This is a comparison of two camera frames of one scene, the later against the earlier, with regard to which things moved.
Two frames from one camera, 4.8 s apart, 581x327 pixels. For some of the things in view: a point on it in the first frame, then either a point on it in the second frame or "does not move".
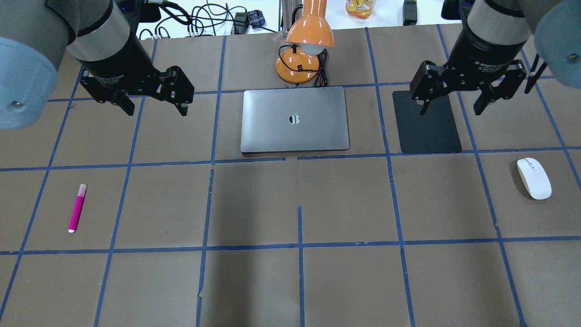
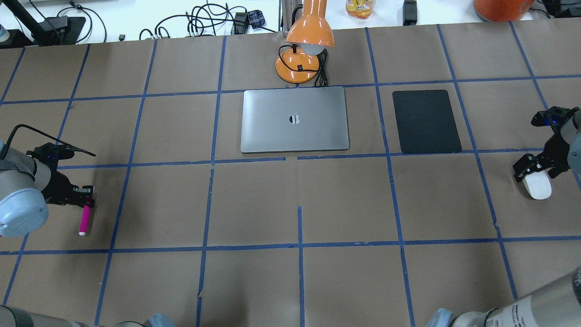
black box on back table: x=410 y=16 does not move
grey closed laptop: x=308 y=119 does not move
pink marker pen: x=77 y=207 -> x=85 y=219
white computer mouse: x=534 y=178 does not move
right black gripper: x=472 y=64 -> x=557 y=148
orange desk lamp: x=309 y=35 does not move
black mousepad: x=435 y=131 does not move
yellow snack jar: x=360 y=9 does not move
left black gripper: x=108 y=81 -> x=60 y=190
